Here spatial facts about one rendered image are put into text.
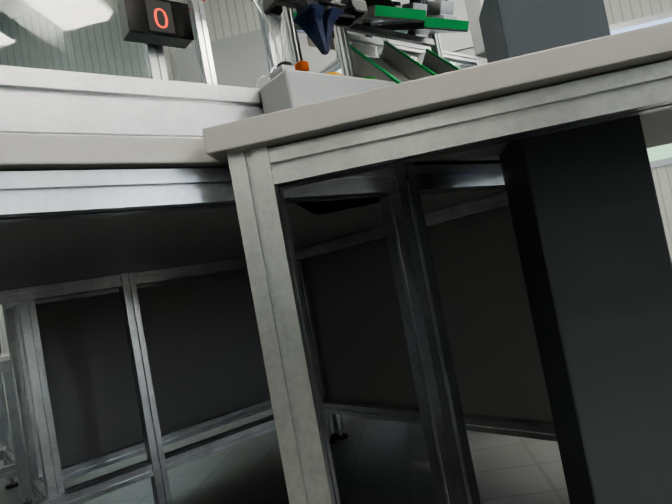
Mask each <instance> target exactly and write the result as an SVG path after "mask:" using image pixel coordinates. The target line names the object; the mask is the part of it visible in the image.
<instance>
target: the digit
mask: <svg viewBox="0 0 672 504"><path fill-rule="evenodd" d="M145 4H146V10H147V16H148V21H149V27H150V30H151V31H158V32H165V33H172V34H175V28H174V22H173V16H172V11H171V5H170V3H168V2H162V1H157V0H145Z"/></svg>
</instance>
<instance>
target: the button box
mask: <svg viewBox="0 0 672 504"><path fill-rule="evenodd" d="M395 84H396V83H395V82H392V81H390V82H389V81H386V80H378V79H365V78H356V77H353V76H345V75H337V74H336V75H331V74H323V73H315V72H307V71H298V70H290V69H285V70H284V71H282V72H281V73H280V74H278V75H277V76H276V77H275V78H273V79H272V80H271V81H269V82H268V83H267V84H265V85H264V86H263V87H262V88H261V89H260V93H261V99H262V104H263V110H264V114H268V113H272V112H277V111H281V110H286V109H290V108H294V107H299V106H303V105H307V104H312V103H316V102H320V101H325V100H329V99H334V98H338V97H342V96H347V95H351V94H355V93H360V92H364V91H369V90H373V89H377V88H382V87H386V86H390V85H395Z"/></svg>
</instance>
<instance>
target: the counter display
mask: <svg viewBox="0 0 672 504"><path fill-rule="evenodd" d="M157 1H162V2H168V3H170V5H171V11H172V16H173V22H174V28H175V34H172V33H165V32H158V31H151V30H150V27H149V21H148V16H147V10H146V4H145V0H124V2H125V8H126V14H127V20H128V26H129V31H131V32H138V33H145V34H152V35H159V36H166V37H173V38H180V39H187V40H194V36H193V30H192V25H191V19H190V13H189V8H188V4H186V3H180V2H175V1H170V0H157Z"/></svg>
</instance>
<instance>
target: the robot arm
mask: <svg viewBox="0 0 672 504"><path fill-rule="evenodd" d="M262 4H263V9H264V13H265V15H271V16H277V17H279V16H280V15H281V13H282V12H283V8H282V6H286V7H288V8H293V9H296V10H297V16H296V17H295V18H294V19H293V21H294V23H295V24H298V25H299V26H300V27H301V28H302V30H303V31H304V32H305V33H306V34H307V35H308V36H309V38H310V39H311V40H312V42H313V43H314V44H315V46H316V47H317V48H318V50H319V51H320V52H321V54H322V55H327V54H328V53H329V50H330V44H331V38H332V31H333V27H334V24H335V25H336V26H338V27H344V28H349V27H352V26H353V25H354V24H355V23H357V22H358V21H359V20H360V19H362V18H363V17H364V16H365V15H367V14H368V10H367V5H366V1H364V0H342V1H341V2H340V3H337V2H332V0H263V3H262Z"/></svg>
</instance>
